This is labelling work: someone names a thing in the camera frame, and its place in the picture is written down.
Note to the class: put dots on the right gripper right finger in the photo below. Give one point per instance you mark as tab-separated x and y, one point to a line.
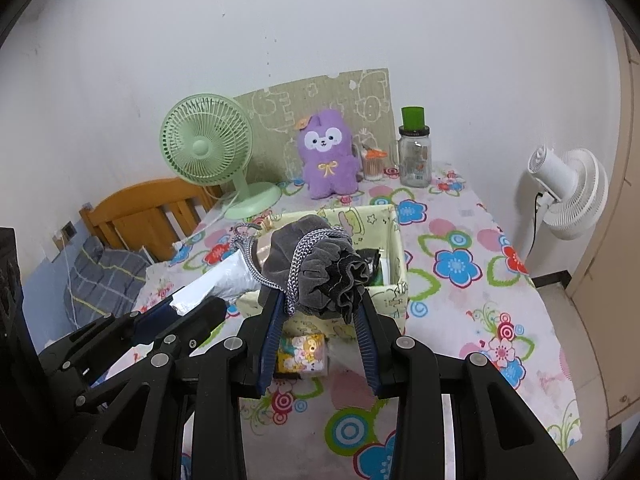
496	435

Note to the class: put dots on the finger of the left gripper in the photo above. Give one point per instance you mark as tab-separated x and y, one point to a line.
75	359
171	336

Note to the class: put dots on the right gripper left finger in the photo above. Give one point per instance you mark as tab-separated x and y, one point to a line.
203	391

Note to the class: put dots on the yellow cartoon tissue pack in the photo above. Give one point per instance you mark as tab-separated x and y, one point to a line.
304	355

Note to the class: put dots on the grey drawstring pouch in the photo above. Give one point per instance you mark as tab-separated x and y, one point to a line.
313	265

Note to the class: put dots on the beige gauze roll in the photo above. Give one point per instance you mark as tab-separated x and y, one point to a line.
230	279

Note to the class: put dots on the clear plastic bag bundle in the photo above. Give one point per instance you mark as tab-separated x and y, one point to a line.
345	354

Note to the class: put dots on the black plastic bag roll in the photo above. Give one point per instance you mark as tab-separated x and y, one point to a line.
370	256

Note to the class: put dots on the grey plaid pillow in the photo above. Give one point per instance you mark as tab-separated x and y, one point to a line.
103	281

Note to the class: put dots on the floral tablecloth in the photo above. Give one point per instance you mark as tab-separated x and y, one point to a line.
468	292

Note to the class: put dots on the beige door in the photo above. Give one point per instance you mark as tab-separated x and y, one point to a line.
605	286

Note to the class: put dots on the green desk fan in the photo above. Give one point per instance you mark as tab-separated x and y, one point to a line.
207	140

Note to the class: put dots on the yellow cartoon fabric box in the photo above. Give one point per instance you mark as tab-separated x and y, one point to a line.
370	227

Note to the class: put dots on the purple plush toy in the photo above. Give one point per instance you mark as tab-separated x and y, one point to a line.
324	144

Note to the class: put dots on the cotton swab container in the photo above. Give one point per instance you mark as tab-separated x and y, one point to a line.
373	163

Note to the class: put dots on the white floor fan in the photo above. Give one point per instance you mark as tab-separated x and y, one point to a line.
574	190

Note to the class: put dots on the glass mug jar green lid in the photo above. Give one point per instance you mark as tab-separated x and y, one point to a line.
414	148

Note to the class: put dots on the green cartoon cardboard panel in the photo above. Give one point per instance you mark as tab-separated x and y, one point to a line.
363	98

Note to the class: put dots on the wall power outlet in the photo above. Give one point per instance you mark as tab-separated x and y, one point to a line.
68	231

